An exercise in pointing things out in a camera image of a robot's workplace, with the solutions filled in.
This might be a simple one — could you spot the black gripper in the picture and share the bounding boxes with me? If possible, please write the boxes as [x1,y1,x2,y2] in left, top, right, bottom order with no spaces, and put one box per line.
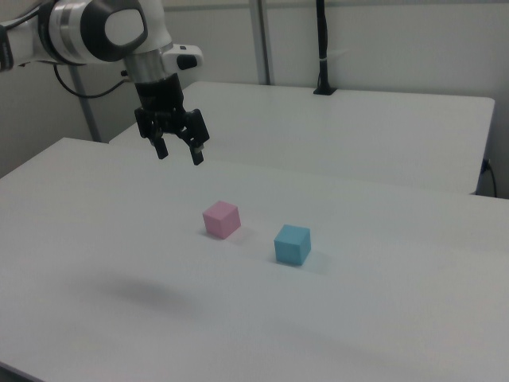
[134,73,211,166]

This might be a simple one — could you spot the pink cube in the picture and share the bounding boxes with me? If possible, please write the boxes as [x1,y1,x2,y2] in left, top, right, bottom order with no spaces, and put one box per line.
[202,200,242,240]

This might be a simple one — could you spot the blue cube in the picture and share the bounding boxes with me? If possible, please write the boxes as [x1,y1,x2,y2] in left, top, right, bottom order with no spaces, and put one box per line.
[273,224,312,267]

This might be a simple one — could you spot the white rear table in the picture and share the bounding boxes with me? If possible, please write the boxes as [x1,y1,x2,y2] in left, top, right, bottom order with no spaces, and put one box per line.
[107,80,496,196]

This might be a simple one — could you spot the grey metal frame post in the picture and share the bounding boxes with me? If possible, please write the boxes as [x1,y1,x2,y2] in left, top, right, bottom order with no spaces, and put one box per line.
[69,64,103,143]

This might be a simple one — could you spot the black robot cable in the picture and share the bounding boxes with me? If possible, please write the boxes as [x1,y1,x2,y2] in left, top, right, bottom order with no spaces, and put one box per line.
[53,63,132,100]

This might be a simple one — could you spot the grey wall partition post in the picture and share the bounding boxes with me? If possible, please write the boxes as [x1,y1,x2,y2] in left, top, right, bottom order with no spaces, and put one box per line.
[249,0,276,86]

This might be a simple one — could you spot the black camera stand pole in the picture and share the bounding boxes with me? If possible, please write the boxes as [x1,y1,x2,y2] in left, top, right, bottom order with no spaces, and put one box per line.
[313,0,338,96]

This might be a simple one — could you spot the black cable at table end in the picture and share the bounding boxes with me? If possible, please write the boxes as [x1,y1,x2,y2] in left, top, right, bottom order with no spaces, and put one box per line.
[480,158,499,198]

